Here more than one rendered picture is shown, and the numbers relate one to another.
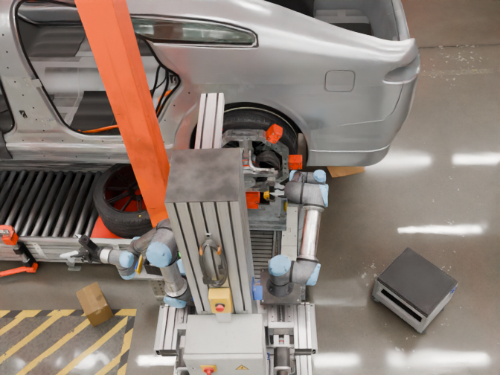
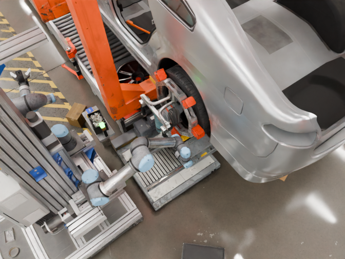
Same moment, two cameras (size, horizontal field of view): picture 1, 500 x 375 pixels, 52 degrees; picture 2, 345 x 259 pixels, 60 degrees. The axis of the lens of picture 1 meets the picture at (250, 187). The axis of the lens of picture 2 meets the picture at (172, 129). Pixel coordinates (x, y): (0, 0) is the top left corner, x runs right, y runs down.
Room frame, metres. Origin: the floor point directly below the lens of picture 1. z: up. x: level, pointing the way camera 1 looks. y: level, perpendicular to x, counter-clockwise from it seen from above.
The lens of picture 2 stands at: (1.32, -1.20, 2.93)
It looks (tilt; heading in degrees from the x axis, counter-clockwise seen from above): 57 degrees down; 50
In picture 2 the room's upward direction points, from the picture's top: 4 degrees counter-clockwise
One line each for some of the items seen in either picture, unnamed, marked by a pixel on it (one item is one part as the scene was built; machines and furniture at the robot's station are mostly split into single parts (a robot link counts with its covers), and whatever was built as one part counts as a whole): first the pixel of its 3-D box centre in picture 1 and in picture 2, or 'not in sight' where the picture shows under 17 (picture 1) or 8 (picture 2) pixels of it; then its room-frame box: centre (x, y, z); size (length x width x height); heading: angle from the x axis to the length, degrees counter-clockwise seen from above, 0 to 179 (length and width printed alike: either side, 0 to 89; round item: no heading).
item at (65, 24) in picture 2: (39, 215); (106, 55); (2.67, 1.74, 0.14); 2.47 x 0.85 x 0.27; 82
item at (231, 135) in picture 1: (248, 162); (175, 108); (2.36, 0.00, 0.85); 0.54 x 0.07 x 0.54; 82
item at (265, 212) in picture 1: (254, 193); (190, 131); (2.53, -0.03, 0.32); 0.40 x 0.30 x 0.28; 82
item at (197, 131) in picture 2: (295, 162); (197, 132); (2.32, -0.32, 0.85); 0.09 x 0.08 x 0.07; 82
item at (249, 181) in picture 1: (247, 170); (169, 111); (2.29, 0.01, 0.85); 0.21 x 0.14 x 0.14; 172
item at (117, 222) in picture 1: (140, 196); (138, 81); (2.55, 0.84, 0.39); 0.66 x 0.66 x 0.24
